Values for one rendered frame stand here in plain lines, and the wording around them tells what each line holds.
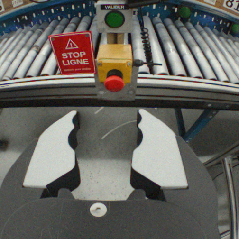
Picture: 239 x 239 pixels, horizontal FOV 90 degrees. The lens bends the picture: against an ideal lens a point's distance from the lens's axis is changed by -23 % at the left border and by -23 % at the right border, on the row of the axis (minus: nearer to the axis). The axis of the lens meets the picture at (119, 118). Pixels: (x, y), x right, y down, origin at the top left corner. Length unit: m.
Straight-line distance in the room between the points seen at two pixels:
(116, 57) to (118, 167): 0.88
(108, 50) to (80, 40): 0.07
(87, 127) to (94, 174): 0.38
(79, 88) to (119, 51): 0.20
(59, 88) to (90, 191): 0.76
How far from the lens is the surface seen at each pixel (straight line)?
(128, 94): 0.48
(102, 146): 1.14
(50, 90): 0.52
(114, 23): 0.30
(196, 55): 0.67
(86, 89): 0.48
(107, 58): 0.32
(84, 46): 0.36
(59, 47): 0.38
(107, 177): 1.08
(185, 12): 0.94
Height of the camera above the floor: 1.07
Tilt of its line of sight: 59 degrees down
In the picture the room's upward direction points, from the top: 1 degrees clockwise
